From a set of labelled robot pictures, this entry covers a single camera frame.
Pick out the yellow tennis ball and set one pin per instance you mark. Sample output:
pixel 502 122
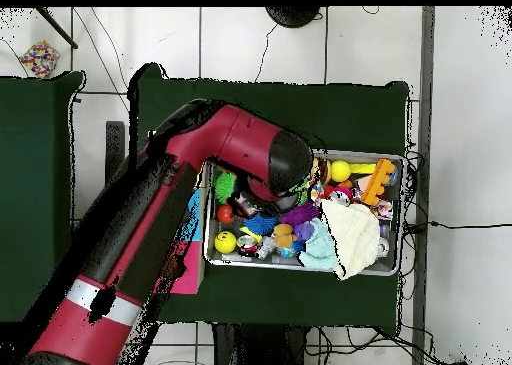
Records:
pixel 341 170

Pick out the large blue spiky ball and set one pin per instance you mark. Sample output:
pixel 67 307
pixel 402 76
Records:
pixel 261 225

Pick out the small red ball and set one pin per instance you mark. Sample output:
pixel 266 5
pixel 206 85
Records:
pixel 226 214

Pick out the grey metal strip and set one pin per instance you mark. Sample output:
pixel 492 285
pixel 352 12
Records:
pixel 428 101

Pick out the black round base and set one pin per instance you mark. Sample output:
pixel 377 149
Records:
pixel 292 15

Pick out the cream knitted cloth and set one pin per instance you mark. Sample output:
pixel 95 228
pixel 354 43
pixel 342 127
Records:
pixel 352 237

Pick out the dark green side table cloth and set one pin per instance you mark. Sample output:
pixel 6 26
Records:
pixel 24 181

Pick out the black rod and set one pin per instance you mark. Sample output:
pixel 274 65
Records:
pixel 58 29

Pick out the red robot arm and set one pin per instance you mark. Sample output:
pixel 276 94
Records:
pixel 160 221

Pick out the orange toy brick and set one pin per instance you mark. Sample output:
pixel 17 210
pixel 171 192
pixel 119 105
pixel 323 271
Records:
pixel 378 181

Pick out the yellow smiley ball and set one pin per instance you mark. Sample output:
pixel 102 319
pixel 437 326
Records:
pixel 225 242

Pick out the colourful patterned packet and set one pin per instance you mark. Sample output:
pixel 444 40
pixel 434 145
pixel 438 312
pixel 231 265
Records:
pixel 38 58

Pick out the clear mesh bin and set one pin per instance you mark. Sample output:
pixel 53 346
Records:
pixel 384 270

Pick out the green spiky ball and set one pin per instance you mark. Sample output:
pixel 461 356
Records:
pixel 225 186

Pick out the wooden box with three holes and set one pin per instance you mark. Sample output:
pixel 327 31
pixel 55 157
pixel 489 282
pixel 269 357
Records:
pixel 192 281

